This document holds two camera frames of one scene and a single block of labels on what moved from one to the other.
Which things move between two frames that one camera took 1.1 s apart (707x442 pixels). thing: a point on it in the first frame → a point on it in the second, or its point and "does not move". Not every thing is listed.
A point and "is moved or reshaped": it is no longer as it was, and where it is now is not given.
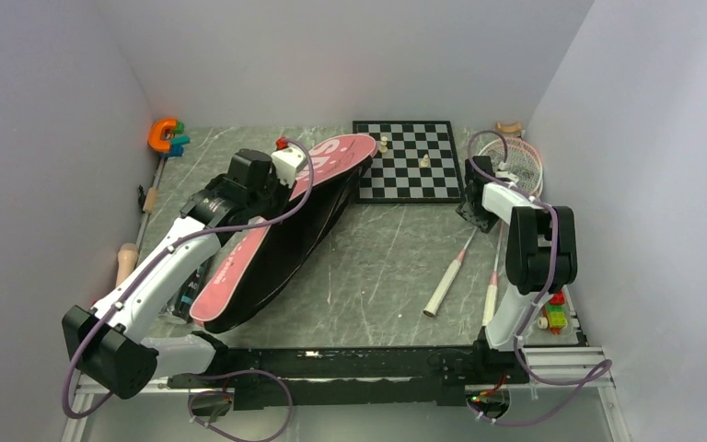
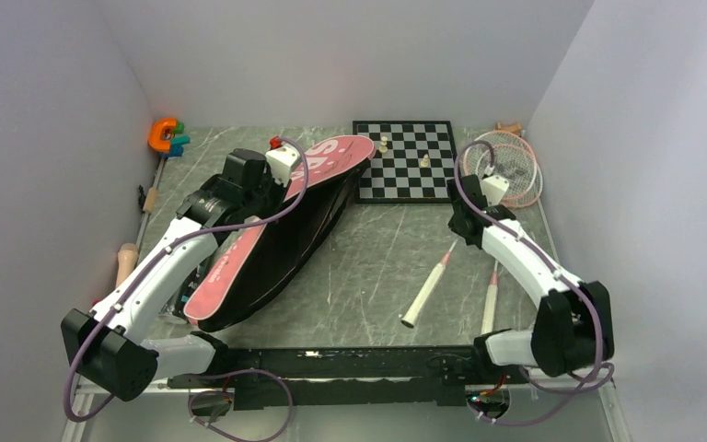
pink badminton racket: (518, 165) is moved or reshaped
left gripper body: (272, 199) does not move
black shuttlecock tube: (179, 305) does not move
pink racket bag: (277, 246) does not move
